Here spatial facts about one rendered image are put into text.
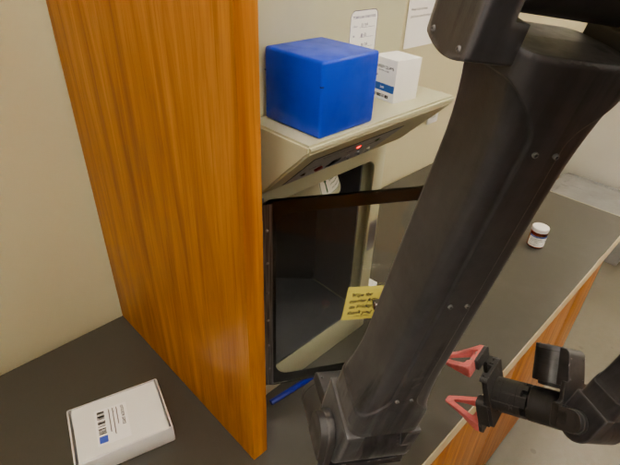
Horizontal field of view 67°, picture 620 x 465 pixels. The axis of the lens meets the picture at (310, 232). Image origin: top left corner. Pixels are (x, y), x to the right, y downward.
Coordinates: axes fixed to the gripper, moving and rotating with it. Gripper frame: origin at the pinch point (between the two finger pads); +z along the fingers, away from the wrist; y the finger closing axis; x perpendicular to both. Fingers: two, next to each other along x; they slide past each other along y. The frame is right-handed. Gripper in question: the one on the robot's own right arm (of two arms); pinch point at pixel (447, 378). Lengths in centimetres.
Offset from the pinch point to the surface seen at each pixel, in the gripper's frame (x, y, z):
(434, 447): 7.4, -9.9, 0.6
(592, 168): -290, -58, 37
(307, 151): 22, 50, 0
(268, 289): 19.3, 27.4, 17.7
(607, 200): -262, -71, 23
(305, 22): 10, 64, 5
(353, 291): 7.5, 21.4, 10.5
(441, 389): -5.2, -8.5, 5.0
